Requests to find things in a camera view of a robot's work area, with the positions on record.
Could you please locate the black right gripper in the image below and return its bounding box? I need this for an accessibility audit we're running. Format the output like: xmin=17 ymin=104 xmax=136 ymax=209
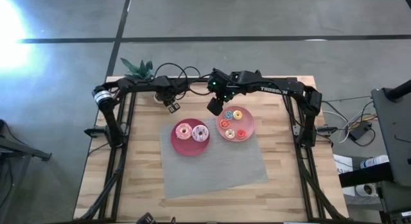
xmin=206 ymin=69 xmax=238 ymax=116

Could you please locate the green plant in white pot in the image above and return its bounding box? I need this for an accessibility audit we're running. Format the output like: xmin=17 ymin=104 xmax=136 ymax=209
xmin=120 ymin=56 xmax=155 ymax=81

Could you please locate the light pink plate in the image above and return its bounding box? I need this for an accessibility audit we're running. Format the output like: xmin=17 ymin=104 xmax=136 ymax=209
xmin=216 ymin=105 xmax=256 ymax=143

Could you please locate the dark red plate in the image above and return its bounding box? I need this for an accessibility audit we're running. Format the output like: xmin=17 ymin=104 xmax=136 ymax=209
xmin=170 ymin=119 xmax=212 ymax=158

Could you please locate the grey woven placemat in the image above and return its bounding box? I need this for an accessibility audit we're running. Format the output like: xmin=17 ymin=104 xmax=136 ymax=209
xmin=159 ymin=117 xmax=269 ymax=199

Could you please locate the black unidentified device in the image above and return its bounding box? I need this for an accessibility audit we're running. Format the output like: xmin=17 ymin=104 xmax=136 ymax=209
xmin=136 ymin=212 xmax=177 ymax=224

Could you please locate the white paper box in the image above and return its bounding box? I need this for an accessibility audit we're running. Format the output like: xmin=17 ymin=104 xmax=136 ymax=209
xmin=333 ymin=153 xmax=354 ymax=175

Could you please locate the black power adapter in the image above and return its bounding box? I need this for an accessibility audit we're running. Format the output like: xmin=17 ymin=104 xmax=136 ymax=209
xmin=348 ymin=121 xmax=373 ymax=141

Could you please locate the black stand with legs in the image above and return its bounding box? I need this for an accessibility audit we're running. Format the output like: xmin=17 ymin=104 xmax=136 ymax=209
xmin=0 ymin=119 xmax=53 ymax=162

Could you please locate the white bottle blue label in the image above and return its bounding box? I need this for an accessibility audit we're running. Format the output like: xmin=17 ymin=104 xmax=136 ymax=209
xmin=359 ymin=155 xmax=390 ymax=169

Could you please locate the black shelf board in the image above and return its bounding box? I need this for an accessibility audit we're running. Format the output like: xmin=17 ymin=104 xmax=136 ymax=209
xmin=338 ymin=162 xmax=394 ymax=189

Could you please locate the white tape roll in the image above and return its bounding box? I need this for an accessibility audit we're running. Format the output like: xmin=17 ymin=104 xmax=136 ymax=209
xmin=354 ymin=182 xmax=377 ymax=198

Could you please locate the grey equipment cart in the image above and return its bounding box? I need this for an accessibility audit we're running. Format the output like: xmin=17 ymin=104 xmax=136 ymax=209
xmin=371 ymin=78 xmax=411 ymax=188

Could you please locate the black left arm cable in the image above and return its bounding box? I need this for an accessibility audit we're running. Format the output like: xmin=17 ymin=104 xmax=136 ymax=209
xmin=153 ymin=62 xmax=214 ymax=97

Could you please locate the black clamp bracket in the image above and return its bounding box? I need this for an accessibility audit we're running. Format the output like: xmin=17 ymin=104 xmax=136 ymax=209
xmin=83 ymin=126 xmax=107 ymax=137
xmin=316 ymin=126 xmax=338 ymax=137

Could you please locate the black aluminium table frame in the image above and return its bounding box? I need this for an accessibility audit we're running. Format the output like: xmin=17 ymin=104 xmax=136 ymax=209
xmin=98 ymin=76 xmax=325 ymax=222

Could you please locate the black cable bundle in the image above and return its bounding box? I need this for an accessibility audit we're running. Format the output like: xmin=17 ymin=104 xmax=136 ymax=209
xmin=75 ymin=168 xmax=125 ymax=221
xmin=300 ymin=166 xmax=346 ymax=221

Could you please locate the white cable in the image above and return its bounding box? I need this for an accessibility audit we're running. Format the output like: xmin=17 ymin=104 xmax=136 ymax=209
xmin=322 ymin=110 xmax=354 ymax=144

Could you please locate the yellow cable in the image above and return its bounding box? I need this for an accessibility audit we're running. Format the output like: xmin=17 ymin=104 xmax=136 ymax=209
xmin=349 ymin=113 xmax=378 ymax=130

